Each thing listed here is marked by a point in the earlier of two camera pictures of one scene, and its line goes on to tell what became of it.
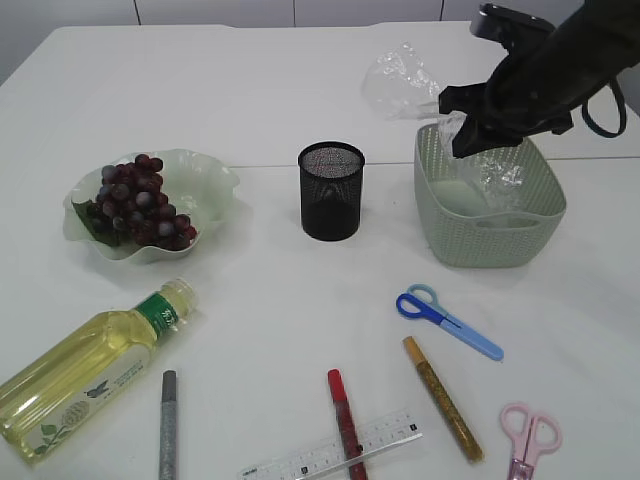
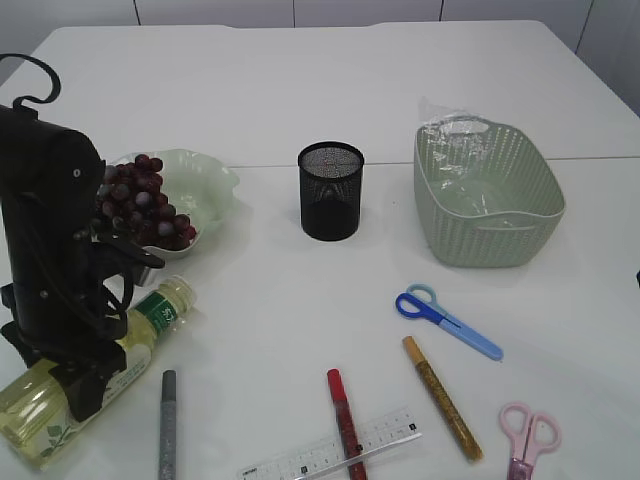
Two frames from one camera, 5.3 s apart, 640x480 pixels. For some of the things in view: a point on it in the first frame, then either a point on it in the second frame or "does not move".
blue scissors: (421, 303) does not move
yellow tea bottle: (62, 390) does not move
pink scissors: (530, 437) does not move
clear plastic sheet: (401, 84) → (450, 141)
